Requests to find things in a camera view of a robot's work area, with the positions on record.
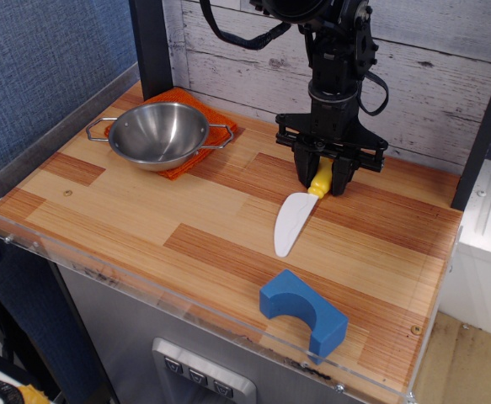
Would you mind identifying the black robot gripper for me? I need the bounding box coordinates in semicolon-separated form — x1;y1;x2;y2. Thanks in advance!
275;93;388;196

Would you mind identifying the yellow handled white toy knife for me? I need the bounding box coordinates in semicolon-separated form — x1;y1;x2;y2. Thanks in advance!
274;157;333;258

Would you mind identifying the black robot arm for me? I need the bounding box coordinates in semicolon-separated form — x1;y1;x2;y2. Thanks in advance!
253;1;388;196

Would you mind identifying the yellow and black object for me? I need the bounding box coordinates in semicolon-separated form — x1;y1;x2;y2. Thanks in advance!
0;380;51;403

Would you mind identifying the orange folded cloth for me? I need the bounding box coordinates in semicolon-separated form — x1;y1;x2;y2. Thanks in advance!
104;88;237;180

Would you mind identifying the blue arch shaped block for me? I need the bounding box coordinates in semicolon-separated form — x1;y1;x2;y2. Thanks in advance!
259;269;349;364

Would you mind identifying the silver button control panel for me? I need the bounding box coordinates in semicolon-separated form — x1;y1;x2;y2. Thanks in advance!
152;338;257;403

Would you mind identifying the clear acrylic front guard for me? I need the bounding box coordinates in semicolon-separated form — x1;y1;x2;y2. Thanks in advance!
0;216;414;403

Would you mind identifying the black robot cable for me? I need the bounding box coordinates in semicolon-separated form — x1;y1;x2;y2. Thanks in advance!
198;0;390;118

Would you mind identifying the black right vertical post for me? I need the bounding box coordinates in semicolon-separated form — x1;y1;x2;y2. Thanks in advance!
451;98;491;211

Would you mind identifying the stainless steel two-handled bowl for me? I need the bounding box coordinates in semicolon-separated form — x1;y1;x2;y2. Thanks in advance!
86;102;234;172

